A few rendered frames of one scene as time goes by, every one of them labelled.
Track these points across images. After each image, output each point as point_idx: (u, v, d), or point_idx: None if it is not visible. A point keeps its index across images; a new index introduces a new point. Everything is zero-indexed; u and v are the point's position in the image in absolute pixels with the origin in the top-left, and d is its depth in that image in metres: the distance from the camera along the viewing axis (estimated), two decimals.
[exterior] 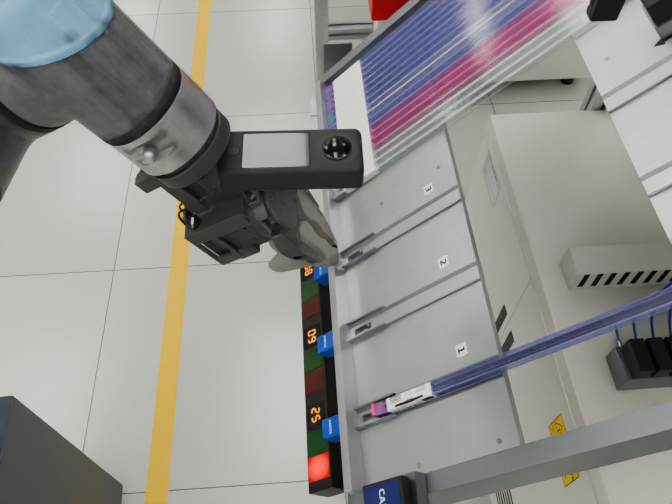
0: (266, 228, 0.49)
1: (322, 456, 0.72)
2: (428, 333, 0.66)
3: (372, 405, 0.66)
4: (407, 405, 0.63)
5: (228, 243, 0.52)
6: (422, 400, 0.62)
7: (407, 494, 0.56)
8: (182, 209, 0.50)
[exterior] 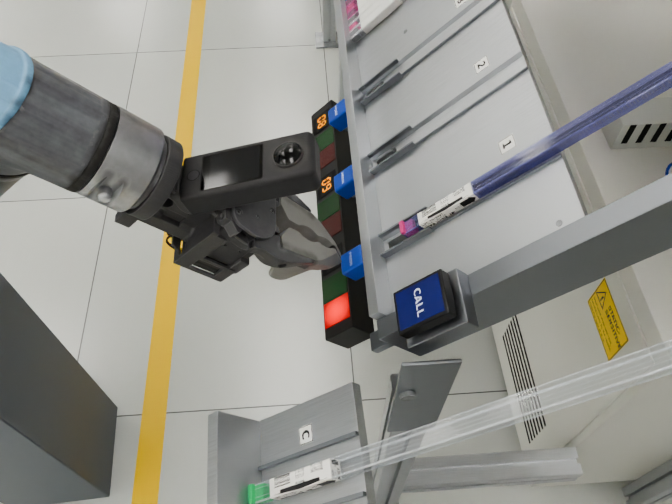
0: (243, 242, 0.51)
1: (341, 297, 0.63)
2: (466, 139, 0.57)
3: (400, 222, 0.57)
4: (443, 215, 0.54)
5: (218, 261, 0.54)
6: (461, 204, 0.53)
7: (448, 289, 0.46)
8: (168, 236, 0.53)
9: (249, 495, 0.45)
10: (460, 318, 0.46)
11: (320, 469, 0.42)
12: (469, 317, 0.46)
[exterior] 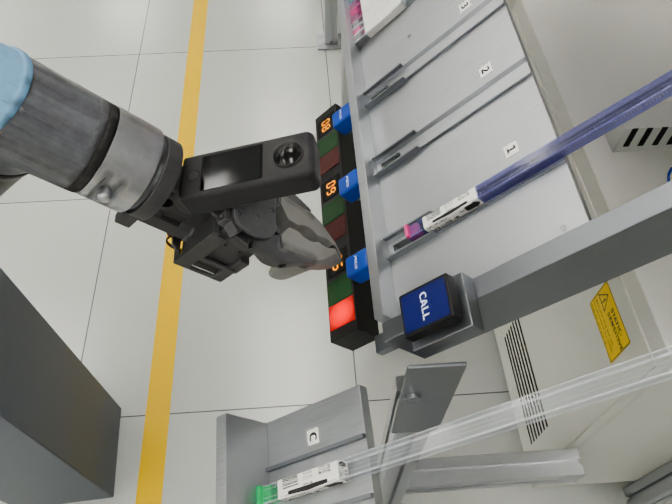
0: (242, 242, 0.51)
1: (346, 300, 0.63)
2: (470, 144, 0.57)
3: (405, 226, 0.57)
4: (448, 219, 0.55)
5: (218, 261, 0.54)
6: (466, 208, 0.54)
7: (454, 292, 0.47)
8: (168, 236, 0.53)
9: (257, 496, 0.45)
10: (465, 322, 0.46)
11: (328, 471, 0.42)
12: (475, 321, 0.46)
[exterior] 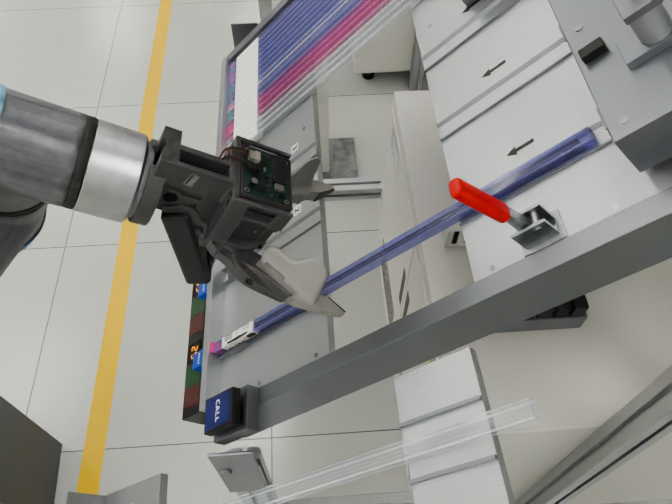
0: None
1: (195, 386, 0.80)
2: None
3: (211, 343, 0.75)
4: (237, 342, 0.73)
5: None
6: (247, 336, 0.72)
7: (237, 402, 0.64)
8: (221, 153, 0.49)
9: None
10: (243, 425, 0.63)
11: None
12: (249, 424, 0.63)
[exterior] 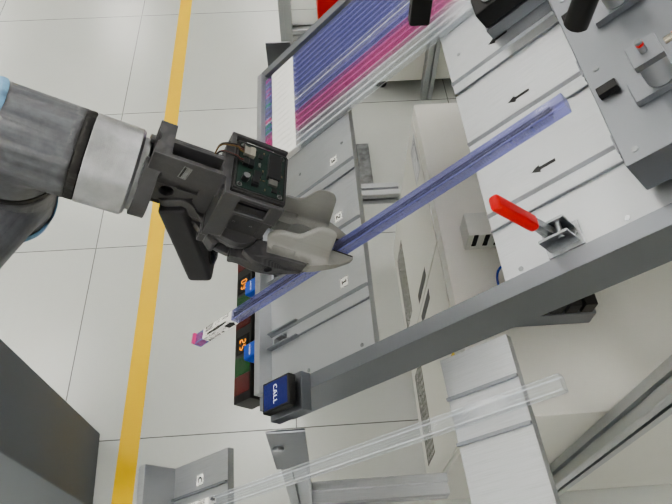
0: None
1: (245, 374, 0.89)
2: (323, 272, 0.83)
3: (193, 334, 0.74)
4: (217, 333, 0.71)
5: None
6: (226, 326, 0.70)
7: (292, 386, 0.73)
8: (216, 148, 0.50)
9: None
10: (298, 405, 0.72)
11: (203, 503, 0.68)
12: (304, 405, 0.72)
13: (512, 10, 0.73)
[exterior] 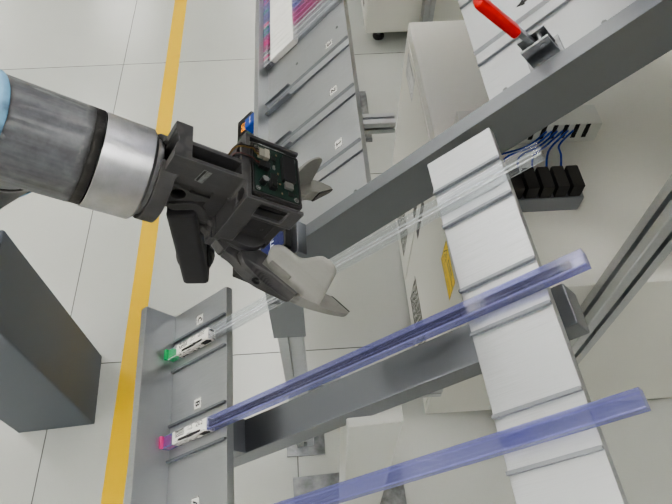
0: None
1: None
2: (319, 140, 0.86)
3: (160, 438, 0.68)
4: (189, 439, 0.66)
5: None
6: (200, 434, 0.65)
7: (288, 231, 0.76)
8: (231, 150, 0.48)
9: (164, 355, 0.74)
10: (294, 249, 0.75)
11: (203, 334, 0.71)
12: (300, 248, 0.75)
13: None
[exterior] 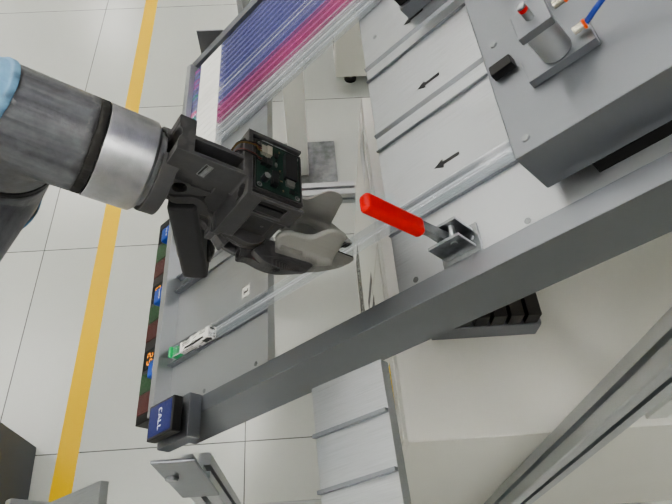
0: None
1: (148, 392, 0.80)
2: (228, 280, 0.75)
3: None
4: None
5: None
6: None
7: (178, 410, 0.64)
8: (234, 146, 0.48)
9: (169, 352, 0.75)
10: (183, 432, 0.64)
11: (203, 332, 0.72)
12: (190, 432, 0.64)
13: None
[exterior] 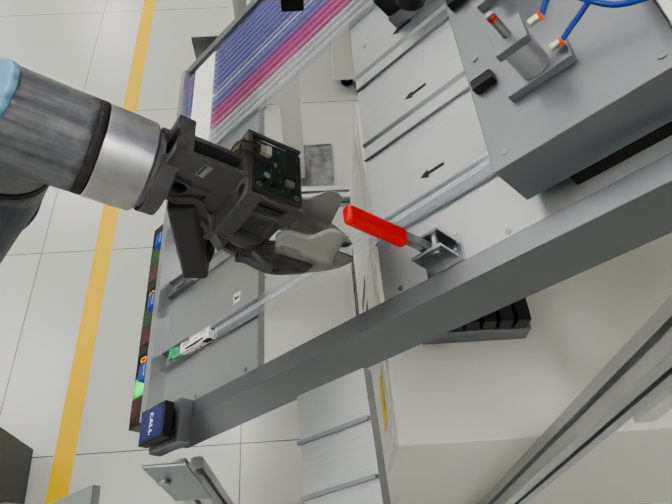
0: None
1: (141, 397, 0.81)
2: (220, 286, 0.75)
3: None
4: None
5: None
6: None
7: (169, 415, 0.65)
8: (233, 146, 0.48)
9: (169, 353, 0.75)
10: (174, 437, 0.65)
11: (204, 332, 0.72)
12: (180, 437, 0.64)
13: None
